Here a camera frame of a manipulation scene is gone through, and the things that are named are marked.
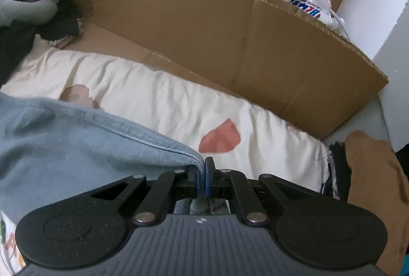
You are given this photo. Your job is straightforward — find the brown fleece cloth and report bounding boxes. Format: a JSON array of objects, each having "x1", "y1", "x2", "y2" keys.
[{"x1": 344, "y1": 131, "x2": 409, "y2": 276}]

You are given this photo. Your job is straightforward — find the flat brown cardboard sheet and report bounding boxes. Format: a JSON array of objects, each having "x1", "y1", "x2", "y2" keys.
[{"x1": 61, "y1": 0, "x2": 389, "y2": 140}]

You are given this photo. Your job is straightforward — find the blue denim jeans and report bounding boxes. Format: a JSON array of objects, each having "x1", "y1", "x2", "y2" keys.
[{"x1": 0, "y1": 92, "x2": 231, "y2": 227}]

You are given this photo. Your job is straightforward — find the white purple detergent bag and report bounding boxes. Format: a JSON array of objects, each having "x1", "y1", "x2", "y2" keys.
[{"x1": 255, "y1": 0, "x2": 346, "y2": 30}]

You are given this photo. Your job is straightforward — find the cream bear print blanket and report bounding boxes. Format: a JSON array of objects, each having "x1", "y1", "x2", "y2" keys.
[{"x1": 0, "y1": 48, "x2": 333, "y2": 276}]

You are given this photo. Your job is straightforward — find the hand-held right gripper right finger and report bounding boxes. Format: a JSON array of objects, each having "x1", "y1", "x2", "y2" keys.
[{"x1": 205, "y1": 157, "x2": 316, "y2": 227}]

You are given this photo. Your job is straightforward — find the dark patterned folded cloth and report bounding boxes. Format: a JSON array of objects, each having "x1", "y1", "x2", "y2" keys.
[{"x1": 328, "y1": 141, "x2": 353, "y2": 200}]

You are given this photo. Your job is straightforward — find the black cloth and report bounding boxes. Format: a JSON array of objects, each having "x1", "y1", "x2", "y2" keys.
[{"x1": 0, "y1": 0, "x2": 84, "y2": 87}]

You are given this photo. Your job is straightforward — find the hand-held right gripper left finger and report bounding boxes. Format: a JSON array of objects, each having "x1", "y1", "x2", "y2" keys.
[{"x1": 90, "y1": 164, "x2": 206, "y2": 226}]

